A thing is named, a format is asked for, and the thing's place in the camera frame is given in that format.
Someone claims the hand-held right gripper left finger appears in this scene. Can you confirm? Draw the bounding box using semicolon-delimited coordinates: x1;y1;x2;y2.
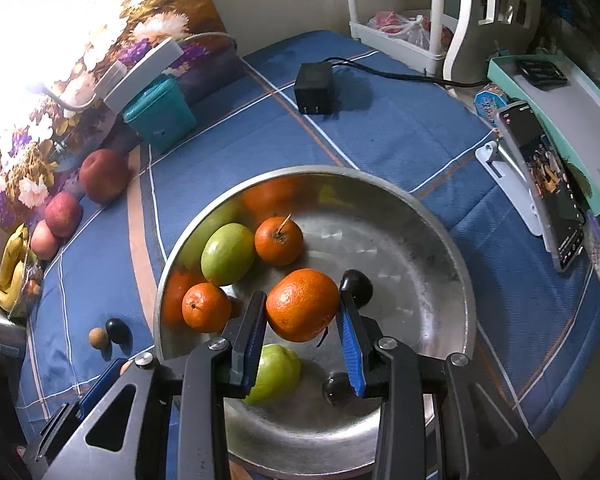
42;290;268;480

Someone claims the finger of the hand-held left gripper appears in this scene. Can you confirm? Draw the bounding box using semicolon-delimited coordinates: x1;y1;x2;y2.
35;358;131;463

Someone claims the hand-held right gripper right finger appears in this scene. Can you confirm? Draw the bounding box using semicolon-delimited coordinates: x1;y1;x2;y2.
336;290;561;480

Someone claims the green fruit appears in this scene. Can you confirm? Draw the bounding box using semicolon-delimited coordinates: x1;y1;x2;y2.
244;344;302;406
200;223;256;287

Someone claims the black plum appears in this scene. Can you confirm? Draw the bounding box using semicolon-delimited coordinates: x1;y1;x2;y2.
341;269;374;310
105;318;131;345
322;371;353;407

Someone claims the large steel bowl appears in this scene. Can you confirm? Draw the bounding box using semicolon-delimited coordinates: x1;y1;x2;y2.
153;165;478;478

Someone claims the orange tangerine with stem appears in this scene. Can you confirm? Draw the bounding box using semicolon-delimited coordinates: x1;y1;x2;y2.
254;214;305;267

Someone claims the clear plastic fruit bag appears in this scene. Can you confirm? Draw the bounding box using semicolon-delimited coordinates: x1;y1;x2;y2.
10;252;45;318

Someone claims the bunch of yellow bananas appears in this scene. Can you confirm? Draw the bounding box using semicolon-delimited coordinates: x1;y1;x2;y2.
0;224;31;313

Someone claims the medium red apple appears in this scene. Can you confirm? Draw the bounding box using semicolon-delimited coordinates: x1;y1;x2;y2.
44;192;84;239

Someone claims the large red apple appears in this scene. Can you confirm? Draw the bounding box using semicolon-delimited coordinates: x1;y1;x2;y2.
79;149;131;205

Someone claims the blue plaid tablecloth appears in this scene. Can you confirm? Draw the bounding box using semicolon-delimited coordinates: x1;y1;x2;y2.
17;30;600;480

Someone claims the white phone stand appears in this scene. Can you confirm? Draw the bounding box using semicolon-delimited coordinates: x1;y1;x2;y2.
475;141;551;236

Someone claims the smartphone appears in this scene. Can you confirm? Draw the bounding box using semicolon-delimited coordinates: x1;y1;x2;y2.
495;101;587;273

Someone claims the teal plastic box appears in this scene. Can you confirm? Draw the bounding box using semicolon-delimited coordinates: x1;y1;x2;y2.
123;76;197;153

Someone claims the black power adapter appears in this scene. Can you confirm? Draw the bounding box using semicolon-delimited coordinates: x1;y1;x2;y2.
294;62;335;116

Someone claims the blue round sticker packet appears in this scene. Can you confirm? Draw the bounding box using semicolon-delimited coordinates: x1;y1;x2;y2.
472;85;511;123

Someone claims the white desk lamp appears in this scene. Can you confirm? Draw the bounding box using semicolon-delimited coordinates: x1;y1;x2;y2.
40;36;183;115

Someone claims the teal tray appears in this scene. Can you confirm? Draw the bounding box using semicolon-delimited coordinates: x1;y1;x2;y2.
486;52;600;217

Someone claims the pink plastic bag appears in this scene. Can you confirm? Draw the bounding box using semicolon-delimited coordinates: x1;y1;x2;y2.
367;10;453;51

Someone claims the small black device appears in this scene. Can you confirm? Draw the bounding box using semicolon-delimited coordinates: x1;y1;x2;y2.
515;58;568;86

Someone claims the white storage rack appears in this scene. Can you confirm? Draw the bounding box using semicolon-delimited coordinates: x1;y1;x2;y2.
341;0;461;75

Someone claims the flower picture poster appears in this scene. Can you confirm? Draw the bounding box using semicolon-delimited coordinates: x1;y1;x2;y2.
0;0;246;233

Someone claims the black power cable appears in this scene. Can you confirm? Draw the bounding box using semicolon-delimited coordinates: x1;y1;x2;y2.
327;56;491;90

